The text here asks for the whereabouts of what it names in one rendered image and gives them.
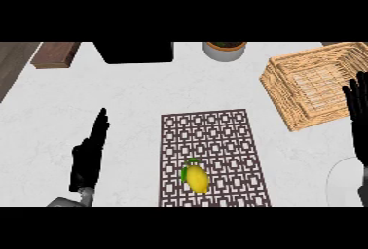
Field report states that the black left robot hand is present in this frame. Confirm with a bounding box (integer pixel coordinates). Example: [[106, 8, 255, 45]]
[[67, 107, 110, 193]]

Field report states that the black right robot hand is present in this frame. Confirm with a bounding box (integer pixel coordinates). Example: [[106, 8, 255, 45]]
[[341, 71, 368, 169]]

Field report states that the tan wicker basket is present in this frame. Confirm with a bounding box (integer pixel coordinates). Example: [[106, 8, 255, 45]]
[[258, 42, 368, 132]]

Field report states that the brown patterned placemat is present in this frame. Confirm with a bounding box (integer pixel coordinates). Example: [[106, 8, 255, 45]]
[[158, 108, 273, 208]]

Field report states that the brown wooden block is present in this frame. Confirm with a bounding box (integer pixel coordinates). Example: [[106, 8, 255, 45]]
[[28, 42, 81, 70]]

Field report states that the black appliance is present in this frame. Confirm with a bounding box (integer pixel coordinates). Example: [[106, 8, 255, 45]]
[[91, 42, 175, 65]]

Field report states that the grey pot with brown rim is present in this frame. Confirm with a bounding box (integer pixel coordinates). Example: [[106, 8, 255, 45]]
[[200, 42, 248, 63]]

